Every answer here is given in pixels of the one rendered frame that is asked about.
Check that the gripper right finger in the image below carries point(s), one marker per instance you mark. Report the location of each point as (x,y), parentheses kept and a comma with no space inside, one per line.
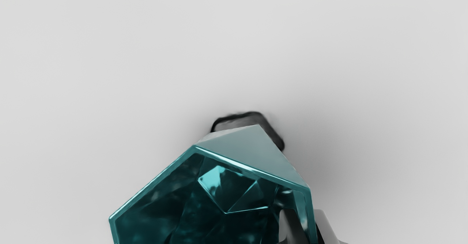
(329,231)

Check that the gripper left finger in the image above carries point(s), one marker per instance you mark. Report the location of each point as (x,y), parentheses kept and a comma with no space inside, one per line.
(286,229)

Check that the teal faceted mug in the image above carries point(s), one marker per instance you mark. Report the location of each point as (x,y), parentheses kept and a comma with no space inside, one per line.
(252,152)

